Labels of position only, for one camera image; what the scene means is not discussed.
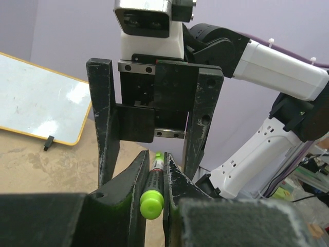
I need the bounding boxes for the white marker pen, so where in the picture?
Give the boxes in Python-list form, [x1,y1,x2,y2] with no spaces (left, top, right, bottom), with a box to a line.
[139,158,165,220]

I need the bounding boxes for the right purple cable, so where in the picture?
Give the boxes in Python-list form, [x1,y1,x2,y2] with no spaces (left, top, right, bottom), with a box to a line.
[241,32,329,70]

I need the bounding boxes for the black whiteboard foot clip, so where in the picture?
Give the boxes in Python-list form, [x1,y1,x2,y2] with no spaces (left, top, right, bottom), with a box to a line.
[43,135,54,151]

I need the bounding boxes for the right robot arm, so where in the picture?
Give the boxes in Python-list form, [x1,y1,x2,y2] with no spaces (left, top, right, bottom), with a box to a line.
[86,22,328,198]

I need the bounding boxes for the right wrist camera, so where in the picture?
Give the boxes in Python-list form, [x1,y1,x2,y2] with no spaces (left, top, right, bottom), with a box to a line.
[114,0,197,60]

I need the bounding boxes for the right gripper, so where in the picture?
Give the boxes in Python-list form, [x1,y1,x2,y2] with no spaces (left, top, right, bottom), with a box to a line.
[86,55,224,187]

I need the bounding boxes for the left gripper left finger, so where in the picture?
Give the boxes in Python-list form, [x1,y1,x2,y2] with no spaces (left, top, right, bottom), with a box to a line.
[1,150,150,246]

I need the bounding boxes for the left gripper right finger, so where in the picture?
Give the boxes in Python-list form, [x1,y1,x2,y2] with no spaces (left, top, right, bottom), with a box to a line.
[163,153,311,246]

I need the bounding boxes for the orange framed whiteboard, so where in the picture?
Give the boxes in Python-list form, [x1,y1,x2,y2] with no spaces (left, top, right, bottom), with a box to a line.
[1,54,91,146]

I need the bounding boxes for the green marker cap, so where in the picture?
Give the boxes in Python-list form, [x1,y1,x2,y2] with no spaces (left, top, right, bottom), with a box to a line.
[155,152,164,160]

